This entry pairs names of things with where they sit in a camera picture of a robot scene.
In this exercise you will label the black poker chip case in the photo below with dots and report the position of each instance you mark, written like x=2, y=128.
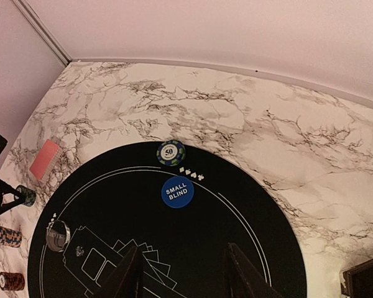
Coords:
x=358, y=280

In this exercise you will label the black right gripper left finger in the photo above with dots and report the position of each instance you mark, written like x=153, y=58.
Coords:
x=127, y=280

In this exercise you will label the green poker chip stack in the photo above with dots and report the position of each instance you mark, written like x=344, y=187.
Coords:
x=30, y=195

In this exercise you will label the round black poker mat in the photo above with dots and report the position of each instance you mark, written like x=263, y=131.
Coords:
x=113, y=202

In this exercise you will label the red poker chip stack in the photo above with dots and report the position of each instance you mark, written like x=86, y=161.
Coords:
x=12, y=281

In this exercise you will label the silver dealer button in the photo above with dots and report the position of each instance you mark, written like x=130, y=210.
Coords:
x=57, y=235

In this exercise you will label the green fifty poker chip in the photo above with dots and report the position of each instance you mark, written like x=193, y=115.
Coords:
x=171, y=153

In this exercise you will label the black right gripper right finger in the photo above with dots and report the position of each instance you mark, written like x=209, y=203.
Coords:
x=243, y=280

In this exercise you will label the blue small blind button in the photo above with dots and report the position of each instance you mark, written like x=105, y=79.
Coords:
x=177, y=192

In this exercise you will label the red playing card deck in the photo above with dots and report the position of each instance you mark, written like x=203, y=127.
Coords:
x=45, y=159

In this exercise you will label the black white poker chip stack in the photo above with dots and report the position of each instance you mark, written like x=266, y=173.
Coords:
x=9, y=237

